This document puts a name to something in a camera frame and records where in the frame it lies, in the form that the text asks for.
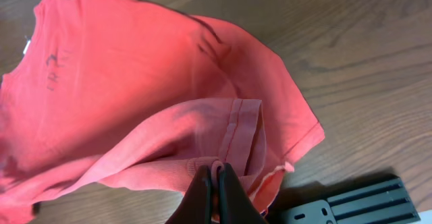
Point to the red orange t-shirt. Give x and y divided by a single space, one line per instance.
131 94

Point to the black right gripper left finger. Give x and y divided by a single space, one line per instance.
197 203

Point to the black mounting rail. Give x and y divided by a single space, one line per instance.
384 201

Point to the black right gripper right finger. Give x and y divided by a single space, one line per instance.
234 205

